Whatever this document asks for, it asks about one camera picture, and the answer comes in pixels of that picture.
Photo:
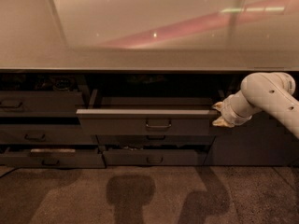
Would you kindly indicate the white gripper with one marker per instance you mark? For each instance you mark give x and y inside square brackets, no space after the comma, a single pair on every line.
[229,113]

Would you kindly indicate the dark drawer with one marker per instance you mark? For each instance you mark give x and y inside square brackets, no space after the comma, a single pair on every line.
[154,140]
[152,157]
[40,103]
[80,158]
[44,135]
[169,116]

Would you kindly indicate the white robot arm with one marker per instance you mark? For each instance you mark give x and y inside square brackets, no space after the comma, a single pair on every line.
[268,92]

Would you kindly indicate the light flat item in drawer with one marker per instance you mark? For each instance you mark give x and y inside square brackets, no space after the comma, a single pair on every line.
[53,150]

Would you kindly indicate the dark clutter in left drawer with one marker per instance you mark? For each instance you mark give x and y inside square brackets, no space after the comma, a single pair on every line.
[36,82]

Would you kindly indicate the green snack bag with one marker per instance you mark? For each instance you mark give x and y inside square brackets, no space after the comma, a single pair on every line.
[145,79]

